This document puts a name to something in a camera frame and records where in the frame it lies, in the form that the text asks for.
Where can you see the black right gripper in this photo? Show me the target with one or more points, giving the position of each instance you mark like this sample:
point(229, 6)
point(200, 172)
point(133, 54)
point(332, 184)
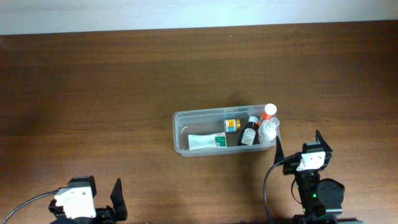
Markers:
point(290, 168)

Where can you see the white plastic bottle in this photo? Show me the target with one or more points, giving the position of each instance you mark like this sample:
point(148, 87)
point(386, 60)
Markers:
point(267, 132)

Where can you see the small gold lid jar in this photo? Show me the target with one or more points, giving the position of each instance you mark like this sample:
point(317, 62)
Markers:
point(231, 125)

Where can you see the dark bottle white cap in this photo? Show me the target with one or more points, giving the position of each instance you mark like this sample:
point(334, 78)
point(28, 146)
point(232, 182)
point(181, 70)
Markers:
point(249, 133)

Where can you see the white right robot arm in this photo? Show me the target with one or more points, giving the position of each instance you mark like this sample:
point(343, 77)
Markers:
point(321, 199)

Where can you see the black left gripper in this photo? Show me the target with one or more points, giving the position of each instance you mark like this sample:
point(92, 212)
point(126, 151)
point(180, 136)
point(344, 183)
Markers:
point(104, 214)

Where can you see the clear plastic container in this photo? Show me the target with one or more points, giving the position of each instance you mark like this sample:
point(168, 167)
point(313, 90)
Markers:
point(210, 121)

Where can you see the white green medicine box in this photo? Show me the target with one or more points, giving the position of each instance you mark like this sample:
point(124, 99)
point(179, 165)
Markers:
point(207, 141)

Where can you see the orange tube white cap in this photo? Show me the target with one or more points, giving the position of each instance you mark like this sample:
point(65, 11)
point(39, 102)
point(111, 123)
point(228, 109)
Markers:
point(269, 112)

